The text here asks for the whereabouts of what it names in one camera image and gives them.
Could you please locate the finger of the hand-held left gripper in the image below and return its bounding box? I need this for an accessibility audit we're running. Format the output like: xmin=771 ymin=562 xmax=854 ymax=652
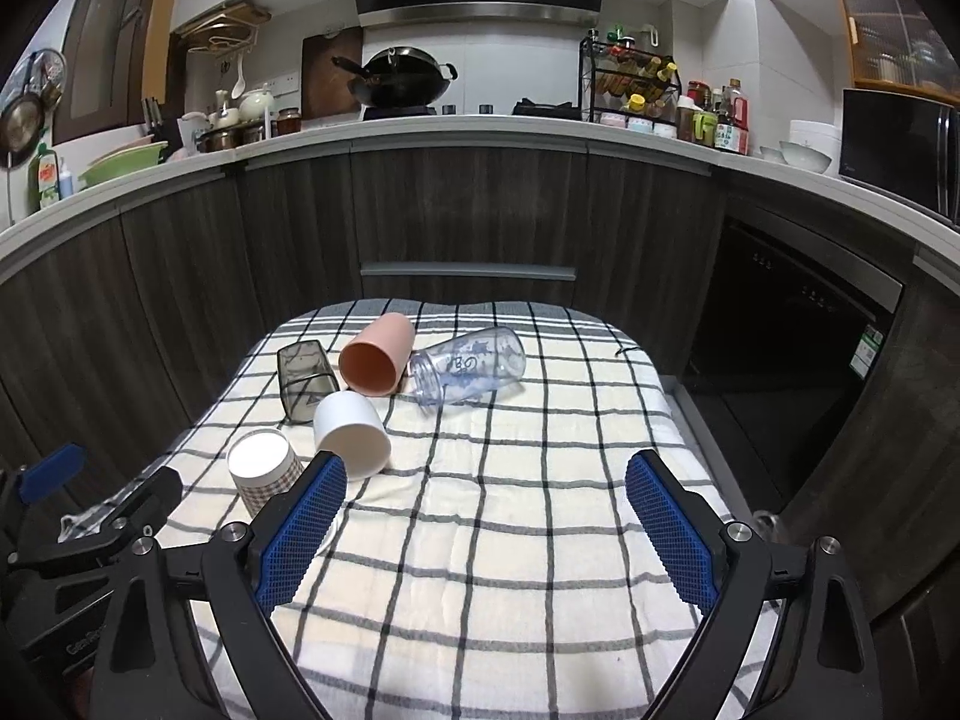
xmin=7 ymin=466 xmax=185 ymax=580
xmin=0 ymin=442 xmax=87 ymax=512

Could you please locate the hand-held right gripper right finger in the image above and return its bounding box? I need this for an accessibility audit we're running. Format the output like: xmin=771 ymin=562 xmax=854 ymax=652
xmin=625 ymin=450 xmax=886 ymax=720

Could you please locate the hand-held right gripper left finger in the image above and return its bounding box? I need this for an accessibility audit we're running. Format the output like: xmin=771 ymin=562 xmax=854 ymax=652
xmin=90 ymin=448 xmax=350 ymax=720

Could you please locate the checked paper cup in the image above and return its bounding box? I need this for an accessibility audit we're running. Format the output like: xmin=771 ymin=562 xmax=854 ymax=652
xmin=227 ymin=427 xmax=305 ymax=518

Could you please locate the white plastic cup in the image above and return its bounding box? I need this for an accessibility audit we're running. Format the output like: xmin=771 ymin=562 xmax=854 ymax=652
xmin=313 ymin=390 xmax=392 ymax=481

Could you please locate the grey transparent square cup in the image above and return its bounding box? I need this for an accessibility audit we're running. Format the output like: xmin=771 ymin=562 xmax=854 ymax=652
xmin=277 ymin=341 xmax=338 ymax=425

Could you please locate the pink plastic cup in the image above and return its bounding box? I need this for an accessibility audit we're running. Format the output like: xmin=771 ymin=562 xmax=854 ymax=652
xmin=338 ymin=313 xmax=416 ymax=395

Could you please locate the black white checked cloth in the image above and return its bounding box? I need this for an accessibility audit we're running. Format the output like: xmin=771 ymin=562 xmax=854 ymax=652
xmin=161 ymin=300 xmax=773 ymax=720

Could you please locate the black built-in dishwasher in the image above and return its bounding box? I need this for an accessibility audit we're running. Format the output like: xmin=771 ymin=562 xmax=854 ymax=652
xmin=684 ymin=216 xmax=906 ymax=410

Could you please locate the green dish soap bottle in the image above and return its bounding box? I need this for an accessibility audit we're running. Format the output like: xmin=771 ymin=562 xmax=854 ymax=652
xmin=30 ymin=142 xmax=62 ymax=211

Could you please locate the green plastic basin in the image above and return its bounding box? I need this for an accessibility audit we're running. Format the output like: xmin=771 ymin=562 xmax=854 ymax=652
xmin=79 ymin=141 xmax=170 ymax=190

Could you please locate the hanging steel pan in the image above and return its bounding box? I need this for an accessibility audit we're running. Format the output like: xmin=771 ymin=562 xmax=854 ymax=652
xmin=0 ymin=90 xmax=44 ymax=167

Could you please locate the white electric kettle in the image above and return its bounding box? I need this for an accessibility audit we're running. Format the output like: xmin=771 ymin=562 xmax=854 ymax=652
xmin=177 ymin=112 xmax=212 ymax=160

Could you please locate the steel cooking pot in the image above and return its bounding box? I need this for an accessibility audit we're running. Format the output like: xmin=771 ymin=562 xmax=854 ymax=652
xmin=198 ymin=124 xmax=265 ymax=153

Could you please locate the large white bowl stack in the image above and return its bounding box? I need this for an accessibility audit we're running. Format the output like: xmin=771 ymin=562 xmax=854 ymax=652
xmin=778 ymin=120 xmax=842 ymax=176

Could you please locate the red capped sauce bottle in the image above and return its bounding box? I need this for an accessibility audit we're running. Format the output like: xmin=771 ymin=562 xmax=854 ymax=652
xmin=712 ymin=79 xmax=751 ymax=155

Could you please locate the black microwave oven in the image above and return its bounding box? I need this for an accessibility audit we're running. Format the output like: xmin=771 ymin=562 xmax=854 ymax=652
xmin=838 ymin=88 xmax=960 ymax=226

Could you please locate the black gas stove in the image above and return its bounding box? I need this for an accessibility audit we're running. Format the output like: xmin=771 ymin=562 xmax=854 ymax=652
xmin=364 ymin=97 xmax=586 ymax=121

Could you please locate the dark wooden cutting board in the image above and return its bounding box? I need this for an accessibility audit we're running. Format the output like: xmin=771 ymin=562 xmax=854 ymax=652
xmin=301 ymin=26 xmax=365 ymax=119

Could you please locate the black wok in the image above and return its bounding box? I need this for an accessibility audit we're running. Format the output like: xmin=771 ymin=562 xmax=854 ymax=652
xmin=331 ymin=46 xmax=458 ymax=110

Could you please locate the wooden hanging rack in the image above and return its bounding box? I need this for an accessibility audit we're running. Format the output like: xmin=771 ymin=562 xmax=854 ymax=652
xmin=178 ymin=0 xmax=273 ymax=55

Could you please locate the wooden glass door cabinet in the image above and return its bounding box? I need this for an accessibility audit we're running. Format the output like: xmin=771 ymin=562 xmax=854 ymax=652
xmin=838 ymin=0 xmax=960 ymax=97

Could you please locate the silver drawer handle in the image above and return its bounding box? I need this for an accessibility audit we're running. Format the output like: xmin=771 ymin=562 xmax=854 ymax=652
xmin=359 ymin=262 xmax=578 ymax=283

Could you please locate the black wire spice rack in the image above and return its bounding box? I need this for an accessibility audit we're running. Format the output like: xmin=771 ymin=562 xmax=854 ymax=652
xmin=579 ymin=28 xmax=683 ymax=125

